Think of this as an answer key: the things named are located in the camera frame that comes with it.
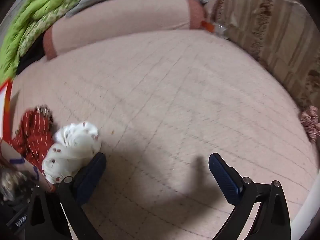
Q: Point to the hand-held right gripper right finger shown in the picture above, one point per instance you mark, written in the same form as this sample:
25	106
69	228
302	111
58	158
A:
225	177

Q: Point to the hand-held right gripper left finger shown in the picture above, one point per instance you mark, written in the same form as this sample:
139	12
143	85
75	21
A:
90	177

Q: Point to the white cherry print scrunchie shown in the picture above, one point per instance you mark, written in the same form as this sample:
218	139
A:
72	142

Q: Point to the red dotted scrunchie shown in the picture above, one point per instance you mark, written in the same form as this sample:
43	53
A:
30	137

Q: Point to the red cardboard box white inside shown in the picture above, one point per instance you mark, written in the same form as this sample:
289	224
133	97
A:
3	110

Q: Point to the white tube with blue marks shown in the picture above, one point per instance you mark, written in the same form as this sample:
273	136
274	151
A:
27	166

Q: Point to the pink quilted bed cover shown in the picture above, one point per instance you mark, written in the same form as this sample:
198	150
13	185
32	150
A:
175	100

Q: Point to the floral patterned cloth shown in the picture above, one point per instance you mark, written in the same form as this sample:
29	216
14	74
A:
311	125

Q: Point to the black cloth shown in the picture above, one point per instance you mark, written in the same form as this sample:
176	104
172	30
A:
30	57

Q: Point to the clear bottle with orange cap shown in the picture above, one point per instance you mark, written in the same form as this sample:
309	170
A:
215	28

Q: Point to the pink bolster pillow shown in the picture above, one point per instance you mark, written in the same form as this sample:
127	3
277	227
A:
120	22

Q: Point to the beige striped cloth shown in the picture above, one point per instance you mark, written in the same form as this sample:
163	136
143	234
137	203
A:
270	25

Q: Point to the green quilt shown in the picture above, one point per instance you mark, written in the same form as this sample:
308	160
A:
30	12

